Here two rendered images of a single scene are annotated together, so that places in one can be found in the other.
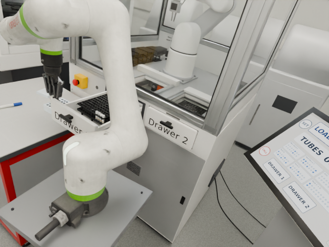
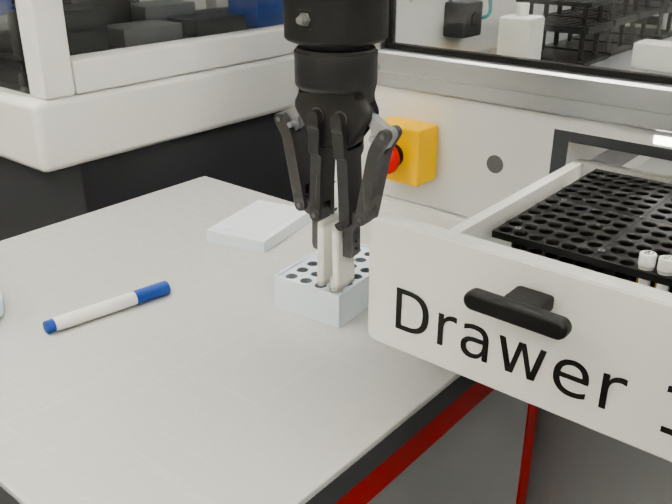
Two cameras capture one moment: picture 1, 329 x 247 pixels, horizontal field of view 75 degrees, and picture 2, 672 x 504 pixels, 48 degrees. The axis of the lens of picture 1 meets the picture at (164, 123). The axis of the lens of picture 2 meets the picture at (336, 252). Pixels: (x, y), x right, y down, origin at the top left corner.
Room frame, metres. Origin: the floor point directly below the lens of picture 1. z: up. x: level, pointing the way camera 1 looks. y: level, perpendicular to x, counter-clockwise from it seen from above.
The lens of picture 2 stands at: (0.29, 0.42, 1.14)
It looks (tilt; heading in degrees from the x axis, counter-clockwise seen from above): 24 degrees down; 14
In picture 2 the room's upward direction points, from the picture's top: straight up
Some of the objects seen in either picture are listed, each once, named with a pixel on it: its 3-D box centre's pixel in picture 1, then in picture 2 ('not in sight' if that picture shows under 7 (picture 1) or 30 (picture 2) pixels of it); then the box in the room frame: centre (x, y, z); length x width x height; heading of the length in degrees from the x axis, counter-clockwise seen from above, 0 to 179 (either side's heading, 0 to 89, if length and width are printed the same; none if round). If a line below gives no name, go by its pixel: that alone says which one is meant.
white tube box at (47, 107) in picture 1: (58, 106); (339, 279); (1.01, 0.60, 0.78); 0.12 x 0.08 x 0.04; 159
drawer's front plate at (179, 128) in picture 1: (169, 127); not in sight; (0.92, -0.03, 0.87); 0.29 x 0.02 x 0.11; 64
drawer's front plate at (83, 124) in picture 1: (73, 121); (536, 332); (0.78, 0.40, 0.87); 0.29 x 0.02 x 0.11; 64
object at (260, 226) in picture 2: (50, 91); (261, 224); (1.17, 0.74, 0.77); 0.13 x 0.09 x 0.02; 167
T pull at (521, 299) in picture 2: (67, 117); (524, 306); (0.75, 0.41, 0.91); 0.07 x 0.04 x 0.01; 64
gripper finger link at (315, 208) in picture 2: (51, 85); (322, 163); (0.96, 0.60, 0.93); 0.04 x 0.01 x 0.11; 159
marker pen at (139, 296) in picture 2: (7, 106); (109, 306); (0.91, 0.82, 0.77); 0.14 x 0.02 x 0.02; 145
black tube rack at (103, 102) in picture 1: (106, 109); (636, 250); (0.96, 0.31, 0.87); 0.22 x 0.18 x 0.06; 154
